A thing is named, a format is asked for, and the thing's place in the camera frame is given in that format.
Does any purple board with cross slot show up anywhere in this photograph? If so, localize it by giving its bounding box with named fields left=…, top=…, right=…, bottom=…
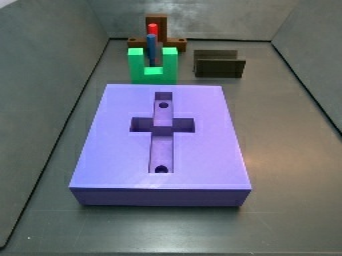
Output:
left=69, top=84, right=251, bottom=206

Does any black angled bracket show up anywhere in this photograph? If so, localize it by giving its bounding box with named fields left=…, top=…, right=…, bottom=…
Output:
left=193, top=50, right=245, bottom=78

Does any brown T-shaped block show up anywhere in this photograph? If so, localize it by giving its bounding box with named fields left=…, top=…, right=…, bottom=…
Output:
left=126, top=14, right=186, bottom=52

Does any blue cylinder peg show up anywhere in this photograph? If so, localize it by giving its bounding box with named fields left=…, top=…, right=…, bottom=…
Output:
left=146, top=34, right=156, bottom=67

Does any red cylinder peg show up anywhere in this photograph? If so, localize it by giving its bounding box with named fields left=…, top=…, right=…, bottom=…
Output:
left=146, top=23, right=157, bottom=37

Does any green U-shaped block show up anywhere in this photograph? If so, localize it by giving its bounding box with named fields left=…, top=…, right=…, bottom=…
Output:
left=126, top=47, right=177, bottom=84

